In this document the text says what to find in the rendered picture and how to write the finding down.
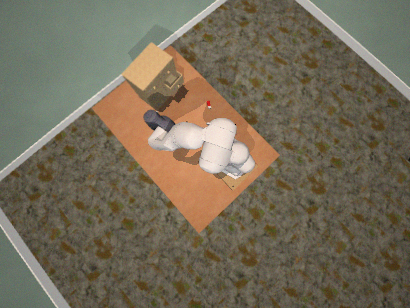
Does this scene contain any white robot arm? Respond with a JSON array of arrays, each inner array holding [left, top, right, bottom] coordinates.
[[143, 110, 255, 179]]

